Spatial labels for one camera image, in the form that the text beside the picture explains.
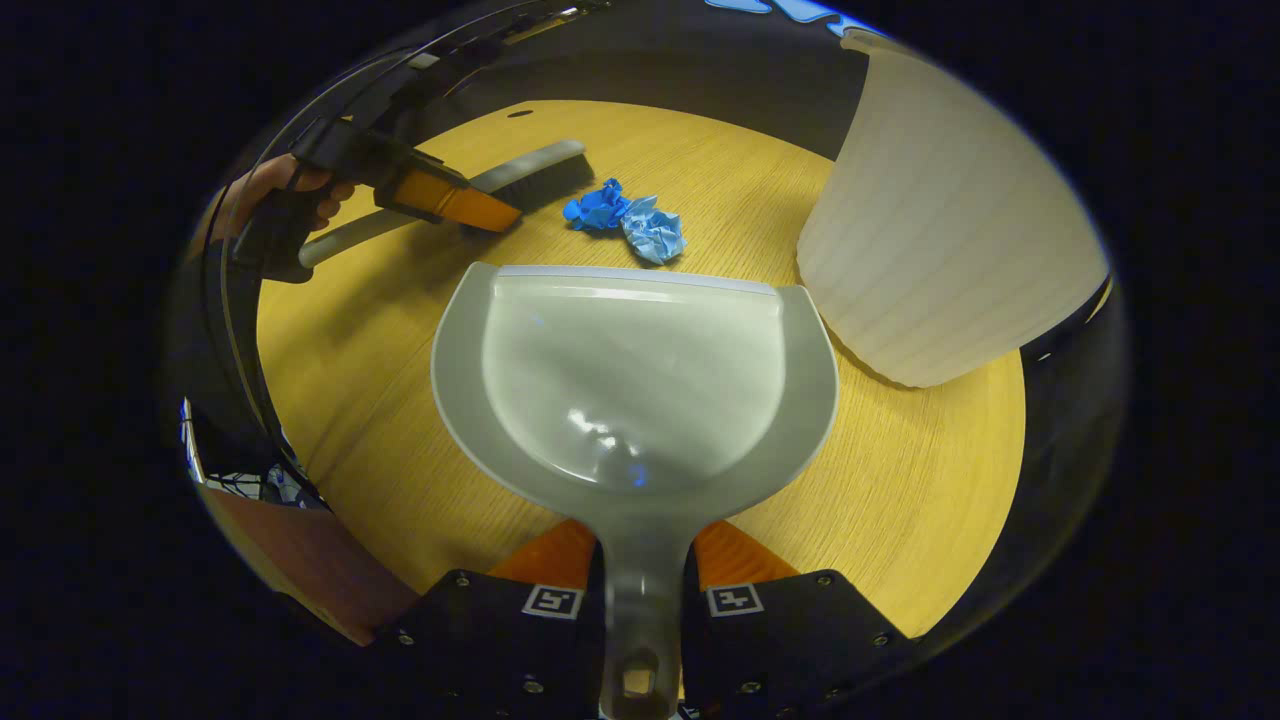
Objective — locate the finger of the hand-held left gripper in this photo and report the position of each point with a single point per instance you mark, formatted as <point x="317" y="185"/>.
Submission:
<point x="460" y="205"/>

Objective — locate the small white broom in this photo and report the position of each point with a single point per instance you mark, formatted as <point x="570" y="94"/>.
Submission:
<point x="545" y="165"/>

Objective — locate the light blue paper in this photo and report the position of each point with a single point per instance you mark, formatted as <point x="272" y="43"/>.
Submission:
<point x="655" y="232"/>

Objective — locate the dark blue paper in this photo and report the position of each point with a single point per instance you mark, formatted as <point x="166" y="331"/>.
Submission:
<point x="597" y="208"/>

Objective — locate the white ribbed garbage bin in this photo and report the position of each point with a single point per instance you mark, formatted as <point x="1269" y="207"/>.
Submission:
<point x="950" y="220"/>

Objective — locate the grey plastic dustpan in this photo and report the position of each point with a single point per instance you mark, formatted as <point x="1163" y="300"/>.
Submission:
<point x="630" y="380"/>

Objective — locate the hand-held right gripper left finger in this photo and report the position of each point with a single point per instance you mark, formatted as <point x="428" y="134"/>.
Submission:
<point x="480" y="640"/>

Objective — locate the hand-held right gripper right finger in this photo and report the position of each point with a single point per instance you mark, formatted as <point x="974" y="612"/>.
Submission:
<point x="790" y="640"/>

